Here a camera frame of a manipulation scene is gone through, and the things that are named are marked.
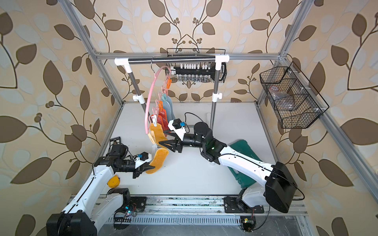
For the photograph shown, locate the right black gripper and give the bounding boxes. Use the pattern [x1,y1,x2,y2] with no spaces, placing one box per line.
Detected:
[160,127,207,152]

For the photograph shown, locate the yellow fuzzy insole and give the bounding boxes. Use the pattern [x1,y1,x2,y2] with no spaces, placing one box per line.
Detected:
[145,148,169,174]
[148,124,168,148]

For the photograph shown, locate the pink clip hanger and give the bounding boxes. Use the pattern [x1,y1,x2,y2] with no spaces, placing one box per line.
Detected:
[144,65,171,135]

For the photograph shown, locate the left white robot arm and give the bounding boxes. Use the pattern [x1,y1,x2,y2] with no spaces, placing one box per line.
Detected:
[46,142,153,236]

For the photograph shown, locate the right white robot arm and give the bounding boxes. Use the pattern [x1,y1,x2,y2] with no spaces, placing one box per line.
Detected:
[159,119,297,213]

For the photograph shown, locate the red patterned insole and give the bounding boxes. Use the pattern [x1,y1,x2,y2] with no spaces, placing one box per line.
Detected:
[157,108,169,131]

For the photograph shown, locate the grey blue insole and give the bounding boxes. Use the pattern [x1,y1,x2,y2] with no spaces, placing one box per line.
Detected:
[162,94,175,122]

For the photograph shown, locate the yellow tape measure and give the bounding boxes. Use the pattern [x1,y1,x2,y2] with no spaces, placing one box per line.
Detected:
[107,175,121,188]

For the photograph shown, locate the green plastic tool case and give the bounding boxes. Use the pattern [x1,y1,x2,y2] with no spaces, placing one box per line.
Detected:
[222,140,266,188]

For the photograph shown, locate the metal clothes rack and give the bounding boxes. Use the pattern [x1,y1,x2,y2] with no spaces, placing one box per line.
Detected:
[114,55,230,129]

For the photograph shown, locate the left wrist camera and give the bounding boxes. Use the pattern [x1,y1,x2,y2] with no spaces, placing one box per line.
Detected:
[134,152,152,169]

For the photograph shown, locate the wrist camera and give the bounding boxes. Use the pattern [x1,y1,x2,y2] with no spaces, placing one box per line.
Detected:
[168,119,186,140]
[134,152,152,169]

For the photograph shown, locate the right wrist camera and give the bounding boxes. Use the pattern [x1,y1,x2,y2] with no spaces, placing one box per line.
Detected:
[168,119,186,140]

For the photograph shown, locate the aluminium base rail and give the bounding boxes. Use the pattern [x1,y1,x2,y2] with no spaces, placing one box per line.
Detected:
[60,194,308,226]

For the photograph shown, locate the back black wire basket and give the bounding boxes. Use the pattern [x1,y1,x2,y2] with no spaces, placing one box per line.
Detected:
[165,48,226,85]

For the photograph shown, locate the side black wire basket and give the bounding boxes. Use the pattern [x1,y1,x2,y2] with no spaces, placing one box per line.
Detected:
[259,62,329,129]

